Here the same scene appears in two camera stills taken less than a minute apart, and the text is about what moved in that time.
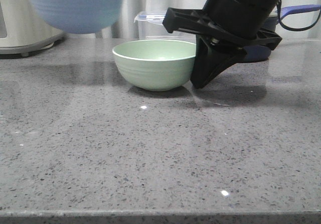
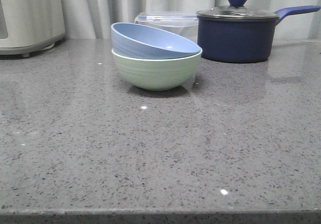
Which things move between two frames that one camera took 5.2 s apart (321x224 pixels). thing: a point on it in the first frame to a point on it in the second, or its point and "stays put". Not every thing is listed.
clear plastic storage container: x=151 y=27 stays put
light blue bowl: x=77 y=9 to x=138 y=41
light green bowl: x=156 y=65 stays put
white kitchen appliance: x=22 y=29 stays put
